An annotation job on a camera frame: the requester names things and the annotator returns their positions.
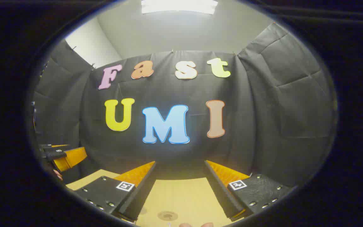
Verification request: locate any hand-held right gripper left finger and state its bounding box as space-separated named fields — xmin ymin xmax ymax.
xmin=73 ymin=161 xmax=157 ymax=221

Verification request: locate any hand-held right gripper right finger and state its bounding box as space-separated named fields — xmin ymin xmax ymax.
xmin=204 ymin=160 xmax=297 ymax=221

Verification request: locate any wooden desktop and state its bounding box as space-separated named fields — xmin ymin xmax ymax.
xmin=66 ymin=169 xmax=232 ymax=227

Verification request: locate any white ceiling light panel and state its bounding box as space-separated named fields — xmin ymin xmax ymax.
xmin=141 ymin=0 xmax=218 ymax=15

